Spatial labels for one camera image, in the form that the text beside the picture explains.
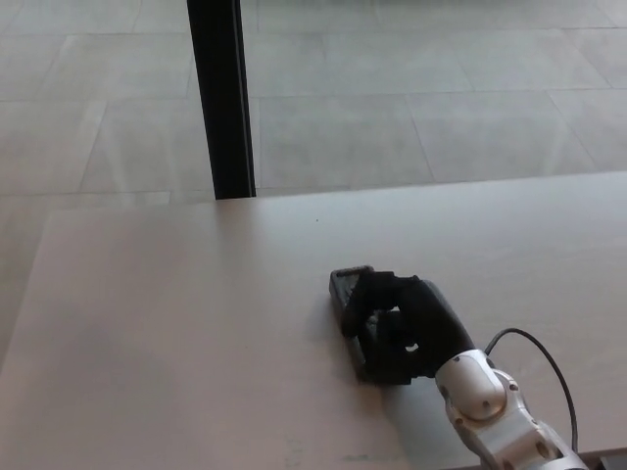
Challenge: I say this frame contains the black vertical metal post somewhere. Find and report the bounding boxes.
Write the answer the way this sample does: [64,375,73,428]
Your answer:
[186,0,258,201]

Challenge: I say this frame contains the dark grey rectangular board eraser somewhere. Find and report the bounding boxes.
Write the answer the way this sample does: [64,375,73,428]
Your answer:
[328,263,412,387]

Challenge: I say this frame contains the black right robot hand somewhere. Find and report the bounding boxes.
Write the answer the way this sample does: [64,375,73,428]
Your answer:
[341,269,475,385]

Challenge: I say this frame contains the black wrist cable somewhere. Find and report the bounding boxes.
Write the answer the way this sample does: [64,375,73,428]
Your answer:
[484,328,580,449]

